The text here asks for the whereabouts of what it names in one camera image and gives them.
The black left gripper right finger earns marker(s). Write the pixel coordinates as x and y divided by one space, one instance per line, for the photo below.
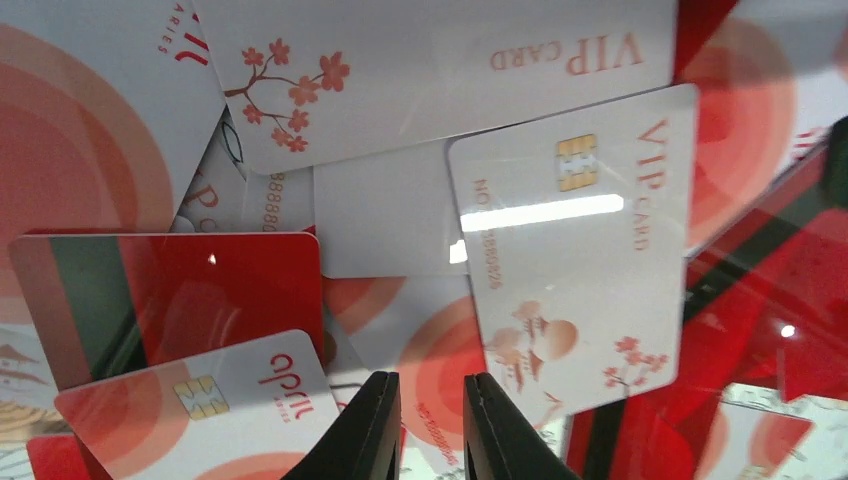
499 443

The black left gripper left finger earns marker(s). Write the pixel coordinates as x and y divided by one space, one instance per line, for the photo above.
363 443

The white red-circle card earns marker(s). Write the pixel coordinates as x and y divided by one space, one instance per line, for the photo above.
425 329

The white april card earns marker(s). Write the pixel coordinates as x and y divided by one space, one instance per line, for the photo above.
247 411

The white blossom VIP card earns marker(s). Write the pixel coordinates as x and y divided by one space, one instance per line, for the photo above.
314 82

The white red-dot card lower left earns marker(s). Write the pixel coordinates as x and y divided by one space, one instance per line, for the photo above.
106 110

